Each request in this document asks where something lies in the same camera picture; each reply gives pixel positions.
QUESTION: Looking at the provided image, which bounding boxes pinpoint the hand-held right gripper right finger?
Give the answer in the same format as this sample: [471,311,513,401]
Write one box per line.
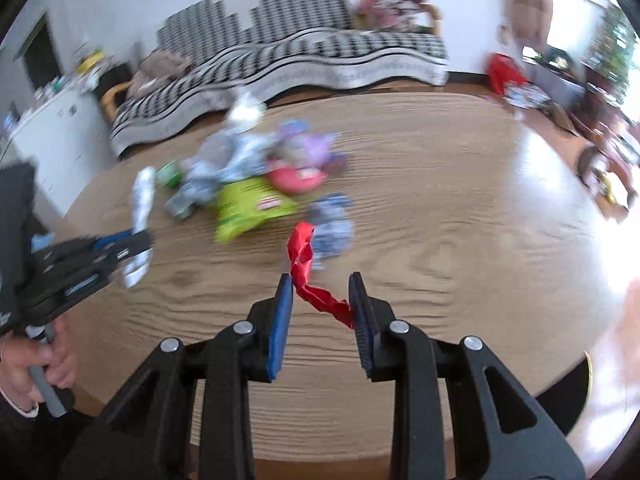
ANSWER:
[348,271,587,480]

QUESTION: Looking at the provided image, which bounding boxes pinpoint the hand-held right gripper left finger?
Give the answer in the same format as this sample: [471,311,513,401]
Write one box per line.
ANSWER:
[60,272,296,480]

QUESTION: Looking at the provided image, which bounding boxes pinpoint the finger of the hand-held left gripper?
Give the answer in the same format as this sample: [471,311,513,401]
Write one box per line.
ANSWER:
[20,259,126,322]
[31,229,154,281]

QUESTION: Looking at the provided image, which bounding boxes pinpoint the long white wrapper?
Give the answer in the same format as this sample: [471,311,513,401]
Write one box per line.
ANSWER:
[122,166,159,289]

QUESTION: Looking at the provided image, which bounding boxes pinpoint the blue white patterned wrapper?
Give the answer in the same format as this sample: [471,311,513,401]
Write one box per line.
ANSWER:
[307,194,356,262]

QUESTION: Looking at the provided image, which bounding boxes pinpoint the black bin with gold rim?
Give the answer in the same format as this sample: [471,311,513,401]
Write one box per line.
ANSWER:
[534,349,594,437]

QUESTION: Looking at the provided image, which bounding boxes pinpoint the person's left forearm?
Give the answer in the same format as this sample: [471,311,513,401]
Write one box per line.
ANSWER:
[0,387,101,480]

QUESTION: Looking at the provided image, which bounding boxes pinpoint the person's left hand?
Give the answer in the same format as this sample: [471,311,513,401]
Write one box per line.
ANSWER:
[0,317,78,408]

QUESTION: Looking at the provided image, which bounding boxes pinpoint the grey crumpled wrapper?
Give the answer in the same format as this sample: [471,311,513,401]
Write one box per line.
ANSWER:
[164,191,202,222]

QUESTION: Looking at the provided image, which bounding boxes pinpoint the green wrapper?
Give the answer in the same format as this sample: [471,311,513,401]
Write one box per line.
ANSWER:
[157,161,187,189]

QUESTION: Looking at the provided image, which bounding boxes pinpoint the white cabinet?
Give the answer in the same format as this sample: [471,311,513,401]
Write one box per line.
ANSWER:
[0,77,117,213]

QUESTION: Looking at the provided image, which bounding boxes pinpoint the yellow green snack bag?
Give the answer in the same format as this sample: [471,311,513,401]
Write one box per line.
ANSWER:
[214,176,299,245]

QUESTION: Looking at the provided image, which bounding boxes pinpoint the red pink wrapper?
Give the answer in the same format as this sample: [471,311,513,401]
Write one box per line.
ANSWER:
[265,156,329,196]

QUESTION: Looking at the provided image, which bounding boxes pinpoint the wooden sofa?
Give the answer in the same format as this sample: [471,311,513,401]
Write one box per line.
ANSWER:
[100,0,451,161]

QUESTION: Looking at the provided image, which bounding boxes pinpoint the purple wrapper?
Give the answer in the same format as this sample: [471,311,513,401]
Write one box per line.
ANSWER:
[272,120,347,177]

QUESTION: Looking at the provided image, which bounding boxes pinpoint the beige cushion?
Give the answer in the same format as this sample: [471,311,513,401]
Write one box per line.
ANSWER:
[126,50,194,99]

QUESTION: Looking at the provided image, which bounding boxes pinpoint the yellow container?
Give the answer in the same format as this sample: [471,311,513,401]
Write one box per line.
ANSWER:
[76,50,104,75]

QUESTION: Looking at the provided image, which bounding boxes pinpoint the checkered sofa blanket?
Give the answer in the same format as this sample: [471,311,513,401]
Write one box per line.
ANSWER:
[107,0,451,161]

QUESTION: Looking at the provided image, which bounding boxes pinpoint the scattered printed papers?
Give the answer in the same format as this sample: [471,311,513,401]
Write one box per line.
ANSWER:
[504,84,552,109]

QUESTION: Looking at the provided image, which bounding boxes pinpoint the cardboard box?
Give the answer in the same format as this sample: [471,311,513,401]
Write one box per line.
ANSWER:
[544,101,582,137]

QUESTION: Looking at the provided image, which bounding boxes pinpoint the red bag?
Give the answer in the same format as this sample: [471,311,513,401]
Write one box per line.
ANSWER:
[486,52,529,97]

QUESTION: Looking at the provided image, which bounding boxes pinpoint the pink tricycle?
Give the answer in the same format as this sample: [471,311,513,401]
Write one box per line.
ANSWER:
[574,115,640,222]

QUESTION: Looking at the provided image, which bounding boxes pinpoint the grey low cabinet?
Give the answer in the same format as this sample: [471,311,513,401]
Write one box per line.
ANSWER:
[521,45,587,107]

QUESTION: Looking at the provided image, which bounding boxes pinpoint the pink printed bag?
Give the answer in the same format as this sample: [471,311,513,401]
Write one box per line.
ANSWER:
[351,0,434,29]

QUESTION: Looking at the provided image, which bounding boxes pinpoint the patterned curtain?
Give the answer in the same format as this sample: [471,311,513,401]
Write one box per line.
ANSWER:
[509,0,552,52]

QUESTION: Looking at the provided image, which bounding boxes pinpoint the potted green plants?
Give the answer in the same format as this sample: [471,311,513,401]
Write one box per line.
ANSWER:
[584,0,640,83]

